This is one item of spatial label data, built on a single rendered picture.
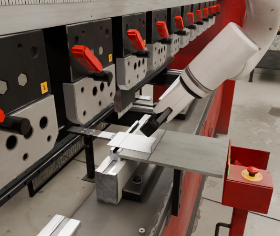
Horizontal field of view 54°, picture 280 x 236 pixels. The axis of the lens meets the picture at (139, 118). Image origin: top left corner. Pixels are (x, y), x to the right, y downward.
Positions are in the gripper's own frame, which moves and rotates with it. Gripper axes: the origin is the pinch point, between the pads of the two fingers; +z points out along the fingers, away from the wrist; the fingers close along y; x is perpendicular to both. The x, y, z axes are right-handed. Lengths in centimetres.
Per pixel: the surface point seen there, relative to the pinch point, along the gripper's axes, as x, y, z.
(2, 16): -22.4, 39.6, -20.1
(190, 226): 69, -70, 75
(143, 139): 1.6, -1.6, 6.5
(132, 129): -2.6, -7.9, 10.6
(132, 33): -16.7, 10.6, -18.1
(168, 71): -9, -134, 35
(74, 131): -14.7, 1.0, 19.8
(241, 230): 59, -30, 24
